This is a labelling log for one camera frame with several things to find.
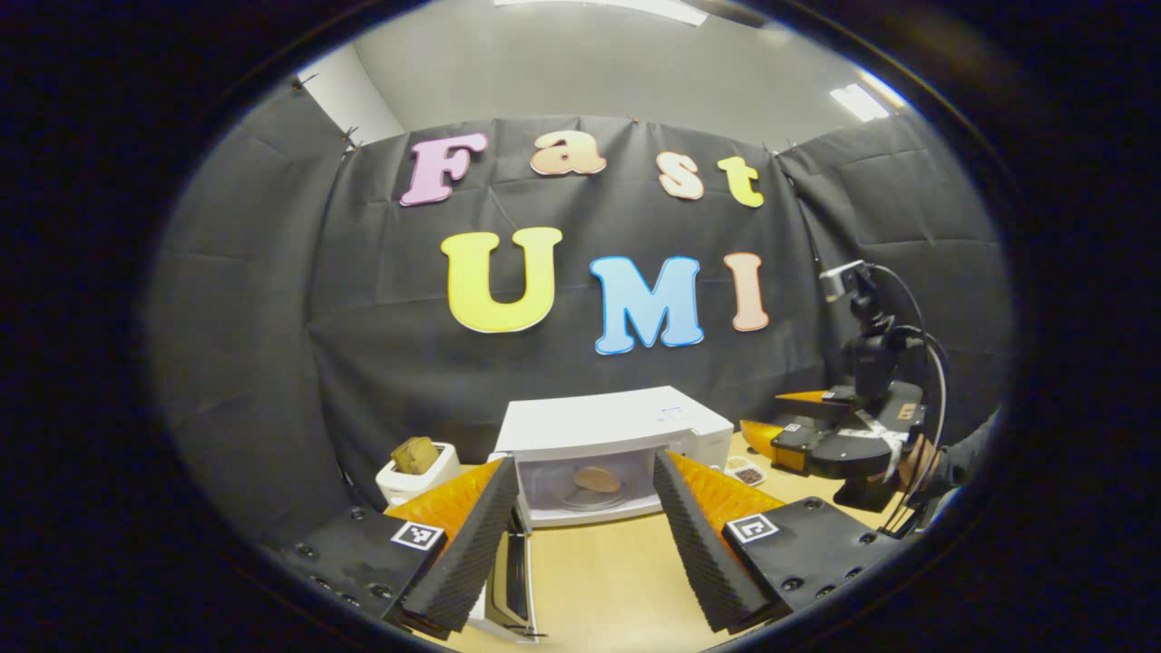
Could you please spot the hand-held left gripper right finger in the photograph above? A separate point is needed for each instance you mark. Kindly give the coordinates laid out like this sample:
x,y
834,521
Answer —
x,y
712,562

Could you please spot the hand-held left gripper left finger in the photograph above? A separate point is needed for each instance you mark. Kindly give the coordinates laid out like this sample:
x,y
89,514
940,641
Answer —
x,y
458,562

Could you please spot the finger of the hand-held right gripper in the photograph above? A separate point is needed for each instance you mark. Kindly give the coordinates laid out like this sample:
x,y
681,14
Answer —
x,y
771,440
807,397

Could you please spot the round brown bun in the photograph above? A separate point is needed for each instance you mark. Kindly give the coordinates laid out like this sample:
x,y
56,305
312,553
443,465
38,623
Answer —
x,y
597,478

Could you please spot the white microwave oven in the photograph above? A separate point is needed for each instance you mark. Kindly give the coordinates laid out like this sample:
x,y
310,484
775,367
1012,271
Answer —
x,y
599,422

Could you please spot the white divided bean dish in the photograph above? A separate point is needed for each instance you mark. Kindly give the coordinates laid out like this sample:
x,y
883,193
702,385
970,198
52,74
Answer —
x,y
748,472

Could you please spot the white toaster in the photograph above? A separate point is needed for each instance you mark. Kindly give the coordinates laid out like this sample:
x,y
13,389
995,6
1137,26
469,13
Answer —
x,y
422,481

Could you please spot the brown bread slice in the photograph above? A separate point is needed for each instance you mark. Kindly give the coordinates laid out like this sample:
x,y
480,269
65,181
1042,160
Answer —
x,y
415,453

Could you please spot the small ceiling light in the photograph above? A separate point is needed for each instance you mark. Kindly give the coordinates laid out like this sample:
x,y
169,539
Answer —
x,y
859,102

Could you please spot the black backdrop cloth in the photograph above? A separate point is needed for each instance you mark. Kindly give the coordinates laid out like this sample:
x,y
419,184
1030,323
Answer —
x,y
272,317

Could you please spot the large ceiling light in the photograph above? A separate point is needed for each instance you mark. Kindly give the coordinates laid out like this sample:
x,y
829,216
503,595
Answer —
x,y
608,7

